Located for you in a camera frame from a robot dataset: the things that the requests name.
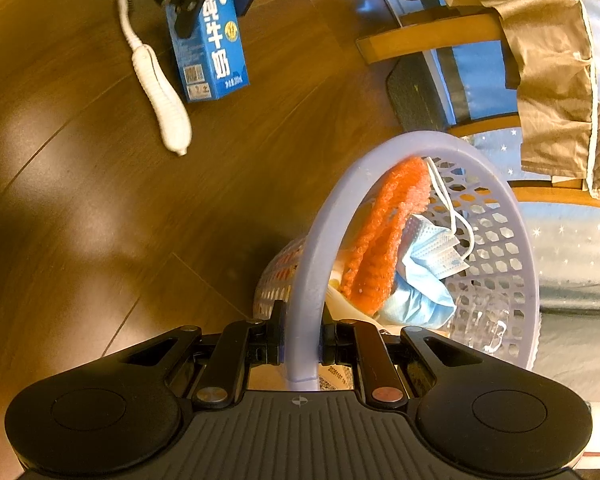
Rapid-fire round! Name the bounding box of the blue milk carton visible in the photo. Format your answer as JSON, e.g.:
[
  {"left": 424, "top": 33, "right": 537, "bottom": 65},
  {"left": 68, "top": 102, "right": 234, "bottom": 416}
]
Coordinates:
[{"left": 166, "top": 0, "right": 249, "bottom": 102}]

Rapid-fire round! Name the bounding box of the orange foam fruit net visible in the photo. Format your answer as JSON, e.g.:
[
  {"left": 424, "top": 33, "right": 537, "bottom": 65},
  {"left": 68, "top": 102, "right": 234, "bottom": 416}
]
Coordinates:
[{"left": 339, "top": 157, "right": 431, "bottom": 316}]

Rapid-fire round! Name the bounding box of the blue face mask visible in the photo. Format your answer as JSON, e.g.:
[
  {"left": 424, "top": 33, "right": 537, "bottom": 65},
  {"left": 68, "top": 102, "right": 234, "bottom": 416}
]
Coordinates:
[{"left": 377, "top": 156, "right": 477, "bottom": 328}]

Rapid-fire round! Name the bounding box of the clear plastic water bottle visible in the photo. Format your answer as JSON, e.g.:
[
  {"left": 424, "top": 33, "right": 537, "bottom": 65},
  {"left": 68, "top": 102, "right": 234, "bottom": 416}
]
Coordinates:
[{"left": 448, "top": 286, "right": 509, "bottom": 354}]

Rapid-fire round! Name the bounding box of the lavender plastic mesh basket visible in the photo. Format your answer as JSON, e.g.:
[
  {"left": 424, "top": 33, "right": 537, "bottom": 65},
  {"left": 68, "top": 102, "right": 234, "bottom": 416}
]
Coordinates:
[{"left": 253, "top": 131, "right": 541, "bottom": 391}]

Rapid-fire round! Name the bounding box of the dark floor mat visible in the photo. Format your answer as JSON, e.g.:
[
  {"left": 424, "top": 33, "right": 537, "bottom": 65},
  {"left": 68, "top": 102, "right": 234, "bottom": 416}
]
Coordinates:
[{"left": 386, "top": 53, "right": 449, "bottom": 132}]

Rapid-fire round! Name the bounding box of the tan cloth on chair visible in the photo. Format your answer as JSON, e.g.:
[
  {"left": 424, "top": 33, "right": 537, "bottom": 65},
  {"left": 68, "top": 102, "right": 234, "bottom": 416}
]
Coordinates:
[{"left": 445, "top": 0, "right": 598, "bottom": 179}]

